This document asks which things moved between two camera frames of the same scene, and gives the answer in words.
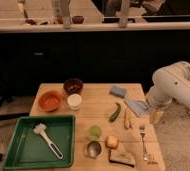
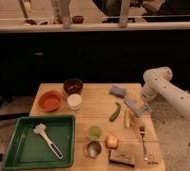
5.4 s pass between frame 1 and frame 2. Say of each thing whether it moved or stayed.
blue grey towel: stayed
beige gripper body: moved
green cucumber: stayed
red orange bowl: stayed
